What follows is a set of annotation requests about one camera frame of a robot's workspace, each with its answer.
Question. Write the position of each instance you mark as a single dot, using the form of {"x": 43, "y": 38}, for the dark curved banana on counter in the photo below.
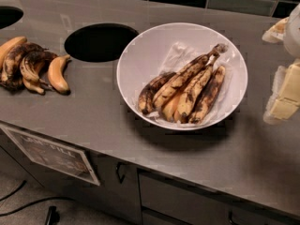
{"x": 30, "y": 67}

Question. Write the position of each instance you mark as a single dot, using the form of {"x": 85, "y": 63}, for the white round bowl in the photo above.
{"x": 143, "y": 57}

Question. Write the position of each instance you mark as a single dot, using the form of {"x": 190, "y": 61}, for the yellow banana far left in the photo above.
{"x": 7, "y": 46}

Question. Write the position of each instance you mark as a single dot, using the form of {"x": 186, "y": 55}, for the yellow banana on counter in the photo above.
{"x": 56, "y": 74}

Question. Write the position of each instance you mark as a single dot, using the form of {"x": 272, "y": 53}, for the black cabinet handle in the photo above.
{"x": 120, "y": 171}

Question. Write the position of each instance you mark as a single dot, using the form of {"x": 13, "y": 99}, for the framed landfill sign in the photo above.
{"x": 54, "y": 155}

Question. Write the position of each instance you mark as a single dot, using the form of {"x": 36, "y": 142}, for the dark leftmost bowl banana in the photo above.
{"x": 145, "y": 99}

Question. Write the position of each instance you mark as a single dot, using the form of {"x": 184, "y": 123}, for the black object on floor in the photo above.
{"x": 52, "y": 217}

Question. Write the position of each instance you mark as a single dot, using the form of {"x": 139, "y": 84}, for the grey cabinet drawer front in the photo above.
{"x": 177, "y": 202}

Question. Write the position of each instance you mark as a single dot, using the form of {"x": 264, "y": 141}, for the dark rightmost bowl banana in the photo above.
{"x": 208, "y": 97}

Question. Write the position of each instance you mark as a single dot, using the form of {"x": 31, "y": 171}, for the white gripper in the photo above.
{"x": 293, "y": 33}

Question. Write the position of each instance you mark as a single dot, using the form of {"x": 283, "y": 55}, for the dark bowl banana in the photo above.
{"x": 145, "y": 99}
{"x": 208, "y": 97}

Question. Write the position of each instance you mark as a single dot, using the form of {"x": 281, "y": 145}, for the blackened banana on counter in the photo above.
{"x": 10, "y": 76}

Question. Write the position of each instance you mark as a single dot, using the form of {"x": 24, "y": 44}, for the yellow hidden bowl banana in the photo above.
{"x": 170, "y": 108}

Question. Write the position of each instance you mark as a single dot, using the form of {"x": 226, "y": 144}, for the spotted banana with long stem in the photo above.
{"x": 168, "y": 90}

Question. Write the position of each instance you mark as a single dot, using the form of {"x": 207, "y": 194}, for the spotted middle bowl banana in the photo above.
{"x": 189, "y": 96}

